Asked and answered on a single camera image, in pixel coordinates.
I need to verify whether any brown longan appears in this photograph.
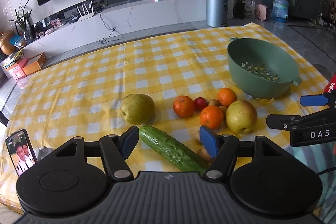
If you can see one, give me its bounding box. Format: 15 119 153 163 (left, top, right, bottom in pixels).
209 99 220 106
219 106 227 119
197 147 213 162
195 132 201 143

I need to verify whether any orange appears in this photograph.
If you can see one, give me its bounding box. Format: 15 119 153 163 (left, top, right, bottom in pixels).
200 105 224 130
217 88 237 107
173 96 194 118

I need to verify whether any yellow red apple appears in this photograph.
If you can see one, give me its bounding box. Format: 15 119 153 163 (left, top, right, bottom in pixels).
226 100 257 134

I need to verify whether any green pear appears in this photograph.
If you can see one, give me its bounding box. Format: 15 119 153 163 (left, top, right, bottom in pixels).
120 94 155 125

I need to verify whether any brown longan back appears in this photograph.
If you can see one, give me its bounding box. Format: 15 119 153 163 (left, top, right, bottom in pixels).
209 99 220 106

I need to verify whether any red cherry tomato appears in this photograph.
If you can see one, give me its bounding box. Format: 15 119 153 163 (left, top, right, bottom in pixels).
194 97 209 112

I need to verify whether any green cucumber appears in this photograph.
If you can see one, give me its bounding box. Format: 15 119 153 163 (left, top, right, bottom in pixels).
139 125 209 175

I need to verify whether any green colander bowl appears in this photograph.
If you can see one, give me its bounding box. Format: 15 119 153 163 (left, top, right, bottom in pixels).
227 38 302 100

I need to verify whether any yellow white checkered tablecloth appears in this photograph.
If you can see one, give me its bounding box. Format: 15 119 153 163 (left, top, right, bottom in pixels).
0 22 330 215

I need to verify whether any smartphone on stand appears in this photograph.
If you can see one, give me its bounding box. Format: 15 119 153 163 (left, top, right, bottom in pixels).
5 128 37 176

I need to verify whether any blue water jug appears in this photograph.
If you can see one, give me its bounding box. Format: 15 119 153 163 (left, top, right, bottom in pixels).
271 0 289 23

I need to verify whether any pink small heater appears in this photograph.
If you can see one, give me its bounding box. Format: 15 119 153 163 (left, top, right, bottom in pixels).
255 3 267 21

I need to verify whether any orange cardboard box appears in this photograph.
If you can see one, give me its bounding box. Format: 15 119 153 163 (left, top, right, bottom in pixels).
23 53 47 76

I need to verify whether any red pink box stack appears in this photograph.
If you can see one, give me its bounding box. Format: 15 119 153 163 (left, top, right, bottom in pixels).
6 57 28 80

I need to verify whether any white marble tv cabinet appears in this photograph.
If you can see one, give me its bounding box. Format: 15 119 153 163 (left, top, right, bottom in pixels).
24 0 206 59

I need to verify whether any white wifi router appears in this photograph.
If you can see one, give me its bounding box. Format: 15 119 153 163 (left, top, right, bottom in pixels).
76 1 95 22

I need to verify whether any grey metal trash bin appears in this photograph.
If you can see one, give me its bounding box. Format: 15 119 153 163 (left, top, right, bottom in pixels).
206 0 228 28

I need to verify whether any golden round vase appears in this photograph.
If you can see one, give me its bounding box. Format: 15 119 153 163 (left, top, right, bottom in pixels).
0 30 16 56

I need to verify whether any potted plant on cabinet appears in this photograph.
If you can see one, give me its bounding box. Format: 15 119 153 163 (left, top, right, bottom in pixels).
9 0 33 44

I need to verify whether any black power cable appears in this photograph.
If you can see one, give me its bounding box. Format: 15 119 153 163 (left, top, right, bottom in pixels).
98 12 123 45

